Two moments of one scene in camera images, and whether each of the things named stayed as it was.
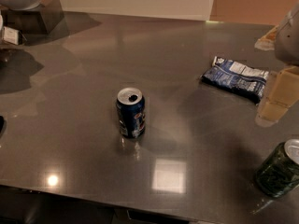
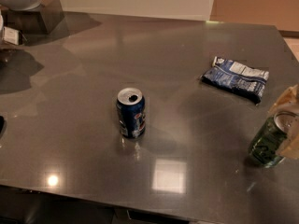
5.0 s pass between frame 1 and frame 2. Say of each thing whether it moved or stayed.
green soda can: moved
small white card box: stayed
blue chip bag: stayed
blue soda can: stayed
